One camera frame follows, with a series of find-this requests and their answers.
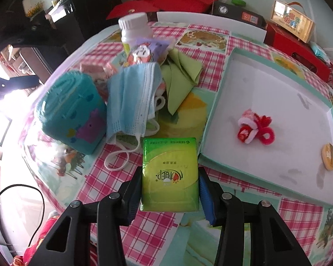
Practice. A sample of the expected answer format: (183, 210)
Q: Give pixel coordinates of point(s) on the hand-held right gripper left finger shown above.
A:
(134, 196)

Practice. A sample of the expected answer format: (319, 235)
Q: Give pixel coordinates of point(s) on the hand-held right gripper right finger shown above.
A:
(206, 199)

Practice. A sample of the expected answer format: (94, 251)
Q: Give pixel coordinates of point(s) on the green tissue packet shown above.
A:
(169, 171)

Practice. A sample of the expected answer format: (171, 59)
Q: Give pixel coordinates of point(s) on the blue face mask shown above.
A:
(130, 99)

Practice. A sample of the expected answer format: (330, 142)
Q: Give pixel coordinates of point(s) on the white box with teal rim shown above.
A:
(266, 88)

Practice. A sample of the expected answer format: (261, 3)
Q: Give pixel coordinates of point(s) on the pink white striped towel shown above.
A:
(91, 68)

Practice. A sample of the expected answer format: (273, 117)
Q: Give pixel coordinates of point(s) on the purple cartoon snack packet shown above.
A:
(147, 50)

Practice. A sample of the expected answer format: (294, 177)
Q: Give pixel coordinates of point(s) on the white plastic bottle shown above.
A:
(134, 33)

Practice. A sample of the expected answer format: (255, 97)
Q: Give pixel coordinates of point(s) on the red white pipe cleaner ornament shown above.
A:
(255, 122)

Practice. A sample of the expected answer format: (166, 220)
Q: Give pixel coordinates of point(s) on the red patterned cloth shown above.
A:
(44, 232)

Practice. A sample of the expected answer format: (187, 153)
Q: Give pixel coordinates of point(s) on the teal container with purple print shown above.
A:
(69, 110)

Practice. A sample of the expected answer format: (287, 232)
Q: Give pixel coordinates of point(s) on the green cloth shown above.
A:
(180, 80)

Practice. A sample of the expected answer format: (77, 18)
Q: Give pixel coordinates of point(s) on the round yellow tape roll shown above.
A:
(328, 156)

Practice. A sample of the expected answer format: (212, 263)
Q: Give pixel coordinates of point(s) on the red gift box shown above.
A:
(288, 47)

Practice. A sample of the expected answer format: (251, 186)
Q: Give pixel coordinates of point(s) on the white board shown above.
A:
(211, 22)

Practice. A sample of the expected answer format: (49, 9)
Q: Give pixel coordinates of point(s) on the blue wet wipes pack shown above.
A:
(319, 51)

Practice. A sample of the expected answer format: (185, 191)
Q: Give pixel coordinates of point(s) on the black box with gauge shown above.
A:
(238, 15)

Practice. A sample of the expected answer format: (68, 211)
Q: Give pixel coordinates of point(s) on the red cardboard lid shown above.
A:
(130, 9)

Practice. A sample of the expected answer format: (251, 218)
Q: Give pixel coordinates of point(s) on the black cabinet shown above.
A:
(94, 8)

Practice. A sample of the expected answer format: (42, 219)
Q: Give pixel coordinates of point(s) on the green dumbbell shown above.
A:
(238, 2)

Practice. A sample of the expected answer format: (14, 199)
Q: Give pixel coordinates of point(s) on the yellow flowers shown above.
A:
(34, 8)

